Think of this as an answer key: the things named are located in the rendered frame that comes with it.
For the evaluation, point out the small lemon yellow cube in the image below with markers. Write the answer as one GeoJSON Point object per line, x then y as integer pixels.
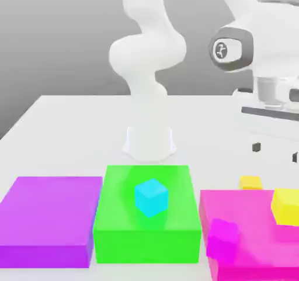
{"type": "Point", "coordinates": [287, 208]}

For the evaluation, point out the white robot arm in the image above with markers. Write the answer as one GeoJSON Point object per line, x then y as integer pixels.
{"type": "Point", "coordinates": [149, 52]}

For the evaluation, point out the small golden yellow cube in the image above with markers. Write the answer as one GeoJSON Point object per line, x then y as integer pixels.
{"type": "Point", "coordinates": [250, 182]}

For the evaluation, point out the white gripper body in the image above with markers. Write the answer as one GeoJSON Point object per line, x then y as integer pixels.
{"type": "Point", "coordinates": [271, 124]}

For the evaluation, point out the small cyan cube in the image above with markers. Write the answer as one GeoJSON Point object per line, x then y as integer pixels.
{"type": "Point", "coordinates": [151, 198]}

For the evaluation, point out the large purple box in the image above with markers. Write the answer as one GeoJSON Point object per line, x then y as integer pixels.
{"type": "Point", "coordinates": [46, 211]}

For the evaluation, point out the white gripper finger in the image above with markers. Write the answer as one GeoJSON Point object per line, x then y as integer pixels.
{"type": "Point", "coordinates": [256, 147]}
{"type": "Point", "coordinates": [296, 157]}

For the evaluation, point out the large green box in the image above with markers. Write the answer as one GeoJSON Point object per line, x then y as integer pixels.
{"type": "Point", "coordinates": [116, 239]}

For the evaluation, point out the small magenta cube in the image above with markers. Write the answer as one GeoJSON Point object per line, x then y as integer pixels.
{"type": "Point", "coordinates": [223, 241]}

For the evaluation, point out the large pink box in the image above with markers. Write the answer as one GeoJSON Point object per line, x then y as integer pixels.
{"type": "Point", "coordinates": [257, 215]}

